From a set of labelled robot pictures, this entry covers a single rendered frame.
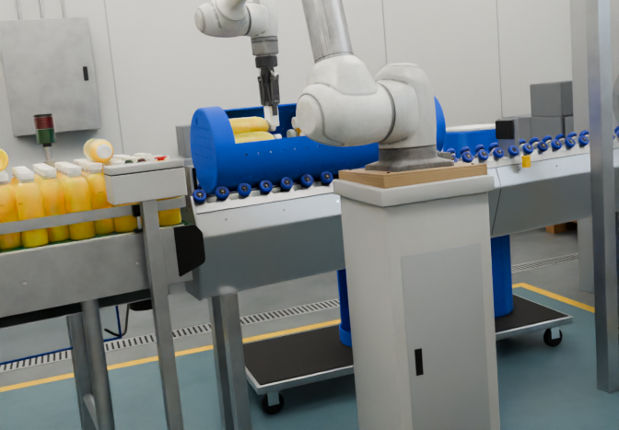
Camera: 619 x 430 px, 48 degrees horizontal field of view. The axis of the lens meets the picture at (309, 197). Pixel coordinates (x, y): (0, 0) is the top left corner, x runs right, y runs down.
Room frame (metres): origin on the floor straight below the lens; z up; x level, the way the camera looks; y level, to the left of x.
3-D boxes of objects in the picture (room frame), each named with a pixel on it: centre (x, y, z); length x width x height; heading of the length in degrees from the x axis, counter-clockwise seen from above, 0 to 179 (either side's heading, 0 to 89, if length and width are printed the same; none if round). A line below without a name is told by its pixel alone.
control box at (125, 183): (1.90, 0.44, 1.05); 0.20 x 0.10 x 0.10; 115
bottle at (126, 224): (2.00, 0.53, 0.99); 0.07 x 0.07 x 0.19
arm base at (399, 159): (1.86, -0.29, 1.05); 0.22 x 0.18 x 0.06; 112
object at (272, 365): (3.06, -0.36, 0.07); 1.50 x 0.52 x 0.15; 109
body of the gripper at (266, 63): (2.38, 0.10, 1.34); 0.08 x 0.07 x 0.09; 26
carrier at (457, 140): (3.26, -0.79, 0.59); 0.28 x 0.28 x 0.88
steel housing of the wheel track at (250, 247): (2.70, -0.56, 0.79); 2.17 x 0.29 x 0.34; 115
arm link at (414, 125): (1.86, -0.26, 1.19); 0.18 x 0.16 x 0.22; 124
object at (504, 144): (2.83, -0.82, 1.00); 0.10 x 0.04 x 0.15; 25
